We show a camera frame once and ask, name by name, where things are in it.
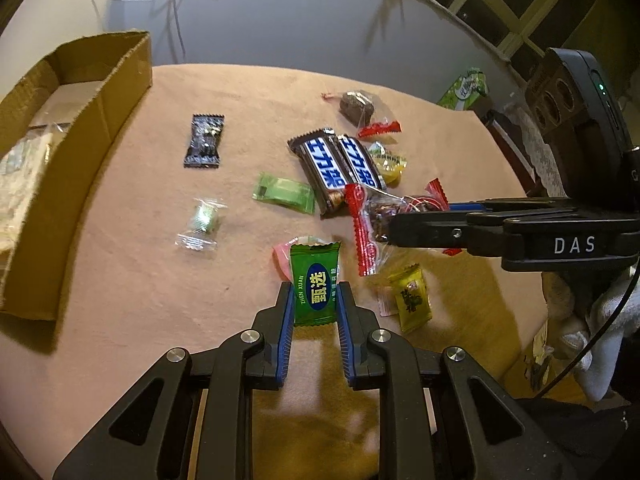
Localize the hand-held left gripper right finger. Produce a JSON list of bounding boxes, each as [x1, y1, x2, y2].
[[336, 282, 581, 480]]

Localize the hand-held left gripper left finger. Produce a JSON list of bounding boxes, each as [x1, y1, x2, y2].
[[52, 282, 296, 480]]

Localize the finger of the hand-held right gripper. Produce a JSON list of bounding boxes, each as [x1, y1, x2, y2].
[[386, 210, 506, 256], [447, 199, 576, 213]]

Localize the bright green snack packet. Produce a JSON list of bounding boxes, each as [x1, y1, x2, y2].
[[289, 241, 342, 328]]

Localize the red-ended clear nut bar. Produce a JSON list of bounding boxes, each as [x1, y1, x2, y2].
[[345, 177, 451, 277]]

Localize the brown blue chocolate bar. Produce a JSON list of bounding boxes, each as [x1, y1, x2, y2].
[[336, 133, 390, 192], [287, 127, 348, 219]]

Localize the translucent green candy packet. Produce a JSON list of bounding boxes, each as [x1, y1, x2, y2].
[[251, 172, 316, 215]]

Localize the brown cardboard box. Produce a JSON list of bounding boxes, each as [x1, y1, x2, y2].
[[0, 30, 153, 322]]

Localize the white lace cloth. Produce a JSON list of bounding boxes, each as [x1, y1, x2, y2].
[[510, 105, 568, 197]]

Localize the small pink clear packet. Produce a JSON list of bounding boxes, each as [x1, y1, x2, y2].
[[376, 285, 401, 317]]

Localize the pink candy packet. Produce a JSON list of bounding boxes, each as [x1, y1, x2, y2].
[[271, 235, 326, 281]]

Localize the yellow snack packet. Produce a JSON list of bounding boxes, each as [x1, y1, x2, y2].
[[387, 264, 433, 336]]

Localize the dark wooden furniture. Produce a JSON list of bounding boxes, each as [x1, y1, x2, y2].
[[481, 109, 543, 196]]

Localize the yellow green candy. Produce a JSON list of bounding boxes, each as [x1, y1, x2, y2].
[[367, 141, 408, 185]]

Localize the green tissue box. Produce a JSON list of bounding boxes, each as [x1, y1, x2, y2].
[[437, 69, 488, 111]]

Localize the clear-wrapped green candy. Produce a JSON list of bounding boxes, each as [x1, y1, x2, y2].
[[175, 197, 226, 253]]

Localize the clear-wrapped brown cake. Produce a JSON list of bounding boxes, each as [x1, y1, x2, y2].
[[321, 90, 403, 139]]

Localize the peach tablecloth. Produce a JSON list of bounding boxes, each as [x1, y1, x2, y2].
[[0, 62, 551, 480]]

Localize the yellow printed paper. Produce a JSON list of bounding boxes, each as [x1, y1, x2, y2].
[[522, 322, 557, 378]]

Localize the black patterned candy packet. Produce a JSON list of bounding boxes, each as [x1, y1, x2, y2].
[[182, 114, 226, 170]]

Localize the pale snack packets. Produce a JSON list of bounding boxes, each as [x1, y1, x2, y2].
[[0, 122, 57, 256]]

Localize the pale window frame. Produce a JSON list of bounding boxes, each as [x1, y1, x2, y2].
[[440, 0, 601, 58]]

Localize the black cable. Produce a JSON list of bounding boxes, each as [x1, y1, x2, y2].
[[540, 265, 640, 398]]

